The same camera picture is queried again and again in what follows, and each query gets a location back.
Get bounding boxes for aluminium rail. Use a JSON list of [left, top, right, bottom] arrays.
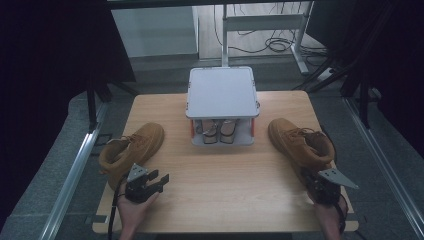
[[38, 102, 110, 240], [342, 97, 424, 240]]

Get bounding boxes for person's left hand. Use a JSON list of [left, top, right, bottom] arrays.
[[116, 193, 160, 233]]

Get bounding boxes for black floor cables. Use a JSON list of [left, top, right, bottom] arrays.
[[213, 2, 330, 68]]

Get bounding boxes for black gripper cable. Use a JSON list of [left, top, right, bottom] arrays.
[[106, 175, 130, 240], [334, 194, 350, 235]]

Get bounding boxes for white metal desk frame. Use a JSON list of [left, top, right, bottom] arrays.
[[221, 0, 315, 76]]

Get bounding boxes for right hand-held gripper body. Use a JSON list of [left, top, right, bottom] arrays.
[[304, 167, 360, 205]]

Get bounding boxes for person's right hand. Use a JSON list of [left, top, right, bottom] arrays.
[[311, 196, 349, 240]]

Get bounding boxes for white two-tier shoe rack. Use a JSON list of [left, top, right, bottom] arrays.
[[184, 66, 261, 147]]

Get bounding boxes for white panel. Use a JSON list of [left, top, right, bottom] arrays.
[[110, 6, 200, 59]]

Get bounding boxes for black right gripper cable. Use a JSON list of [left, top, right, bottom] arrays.
[[334, 194, 350, 235]]

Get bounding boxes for black stand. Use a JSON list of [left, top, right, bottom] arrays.
[[85, 78, 142, 133], [292, 55, 374, 130]]

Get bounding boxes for dark curtain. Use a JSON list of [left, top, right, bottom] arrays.
[[0, 0, 137, 231], [305, 0, 424, 158]]

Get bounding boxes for tan lace-up boot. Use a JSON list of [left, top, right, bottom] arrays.
[[267, 117, 336, 188], [98, 121, 166, 191]]

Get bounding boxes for black silver-strap sandal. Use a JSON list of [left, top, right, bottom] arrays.
[[201, 118, 220, 145], [218, 118, 240, 145]]

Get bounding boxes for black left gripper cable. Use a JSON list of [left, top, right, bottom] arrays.
[[106, 175, 130, 240]]

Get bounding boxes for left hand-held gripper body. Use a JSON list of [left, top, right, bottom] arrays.
[[123, 163, 164, 204]]

